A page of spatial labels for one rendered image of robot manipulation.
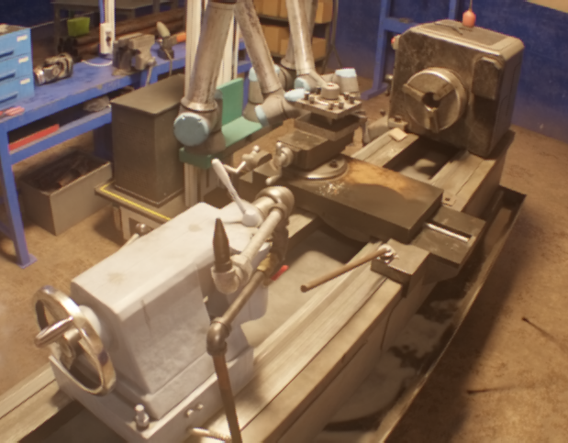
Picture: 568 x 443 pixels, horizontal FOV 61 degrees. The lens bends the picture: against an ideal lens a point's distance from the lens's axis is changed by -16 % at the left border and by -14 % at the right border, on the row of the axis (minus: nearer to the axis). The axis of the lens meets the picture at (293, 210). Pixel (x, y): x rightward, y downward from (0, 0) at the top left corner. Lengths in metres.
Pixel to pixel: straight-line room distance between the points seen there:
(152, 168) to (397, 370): 1.55
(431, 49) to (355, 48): 3.95
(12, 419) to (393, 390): 1.20
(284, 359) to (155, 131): 1.62
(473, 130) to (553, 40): 3.30
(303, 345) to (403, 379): 0.64
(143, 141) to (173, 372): 1.84
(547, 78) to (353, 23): 2.28
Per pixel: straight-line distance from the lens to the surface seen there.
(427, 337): 2.06
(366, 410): 1.77
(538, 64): 5.68
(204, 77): 2.16
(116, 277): 0.99
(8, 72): 2.92
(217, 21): 2.10
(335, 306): 1.44
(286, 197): 1.31
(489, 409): 2.44
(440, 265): 1.65
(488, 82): 2.31
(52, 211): 3.24
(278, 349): 1.30
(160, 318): 0.99
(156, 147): 2.69
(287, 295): 1.65
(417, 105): 2.28
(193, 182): 2.75
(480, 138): 2.45
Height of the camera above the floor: 1.76
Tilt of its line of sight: 31 degrees down
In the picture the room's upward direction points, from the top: 5 degrees clockwise
